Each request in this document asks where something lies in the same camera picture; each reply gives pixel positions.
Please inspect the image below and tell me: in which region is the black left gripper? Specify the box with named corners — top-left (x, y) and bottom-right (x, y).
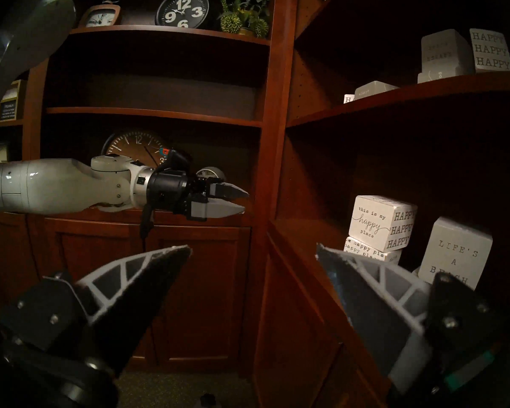
top-left (147, 169), bottom-right (250, 222)

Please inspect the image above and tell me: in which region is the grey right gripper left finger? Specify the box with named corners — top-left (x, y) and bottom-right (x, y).
top-left (0, 244), bottom-right (193, 378)

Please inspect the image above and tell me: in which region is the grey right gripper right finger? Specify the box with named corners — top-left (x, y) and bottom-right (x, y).
top-left (316, 243), bottom-right (510, 396)

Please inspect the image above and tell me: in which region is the white this is my happy place cube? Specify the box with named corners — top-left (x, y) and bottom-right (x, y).
top-left (348, 195), bottom-right (418, 251)

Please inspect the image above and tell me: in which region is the grey life's a beach cube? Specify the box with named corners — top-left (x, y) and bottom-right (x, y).
top-left (418, 217), bottom-right (493, 291)

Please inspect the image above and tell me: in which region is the small grey alarm clock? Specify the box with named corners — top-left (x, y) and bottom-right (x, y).
top-left (194, 167), bottom-right (226, 182)

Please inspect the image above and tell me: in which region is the white happy place pattern cube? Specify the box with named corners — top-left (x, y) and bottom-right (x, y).
top-left (343, 236), bottom-right (402, 265)

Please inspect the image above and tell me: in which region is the cherry wood clock bookcase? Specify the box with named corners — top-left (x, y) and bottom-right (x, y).
top-left (0, 0), bottom-right (289, 378)

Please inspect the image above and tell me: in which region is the small green potted plant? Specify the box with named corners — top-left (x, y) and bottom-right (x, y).
top-left (217, 0), bottom-right (270, 39)

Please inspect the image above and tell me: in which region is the grey always choose happy cube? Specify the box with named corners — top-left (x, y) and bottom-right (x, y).
top-left (354, 81), bottom-right (400, 98)

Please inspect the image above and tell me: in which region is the black big numeral clock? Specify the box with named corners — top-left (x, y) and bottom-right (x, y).
top-left (155, 0), bottom-right (211, 29)

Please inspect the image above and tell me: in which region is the cherry wood cube bookcase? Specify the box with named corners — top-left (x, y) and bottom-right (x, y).
top-left (255, 0), bottom-right (510, 408)

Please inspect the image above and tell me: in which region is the small wooden retro clock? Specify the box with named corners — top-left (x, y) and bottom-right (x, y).
top-left (80, 0), bottom-right (122, 28)

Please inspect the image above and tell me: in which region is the dark framed text sign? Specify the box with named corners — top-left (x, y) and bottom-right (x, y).
top-left (0, 79), bottom-right (26, 123)

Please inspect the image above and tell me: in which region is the grey happy looks good cube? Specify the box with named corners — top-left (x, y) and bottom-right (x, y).
top-left (417, 69), bottom-right (451, 84)

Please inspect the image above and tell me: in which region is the grey let's escape cube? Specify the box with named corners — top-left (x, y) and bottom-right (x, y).
top-left (421, 28), bottom-right (476, 78)

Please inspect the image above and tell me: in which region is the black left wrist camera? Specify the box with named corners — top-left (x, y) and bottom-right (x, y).
top-left (159, 147), bottom-right (193, 172)

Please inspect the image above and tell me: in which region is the thick black left wrist cable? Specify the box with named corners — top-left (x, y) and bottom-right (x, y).
top-left (139, 203), bottom-right (154, 242)

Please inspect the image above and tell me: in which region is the dark wall clock left edge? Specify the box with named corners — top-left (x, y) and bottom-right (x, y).
top-left (101, 129), bottom-right (170, 167)

